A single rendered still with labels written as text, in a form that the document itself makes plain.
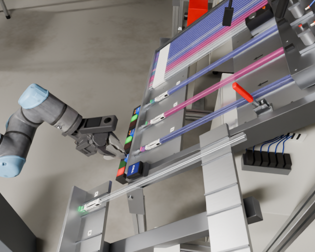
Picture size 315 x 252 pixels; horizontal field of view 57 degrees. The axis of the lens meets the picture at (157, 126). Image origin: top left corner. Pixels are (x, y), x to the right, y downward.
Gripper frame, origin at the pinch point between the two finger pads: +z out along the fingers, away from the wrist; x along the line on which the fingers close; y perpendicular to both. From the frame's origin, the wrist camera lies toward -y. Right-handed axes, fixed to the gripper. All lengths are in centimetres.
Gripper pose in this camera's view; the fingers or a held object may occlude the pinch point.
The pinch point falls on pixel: (124, 154)
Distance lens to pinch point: 96.8
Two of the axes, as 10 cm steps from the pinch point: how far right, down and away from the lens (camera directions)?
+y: -7.2, 3.9, 5.7
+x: -1.3, 7.4, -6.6
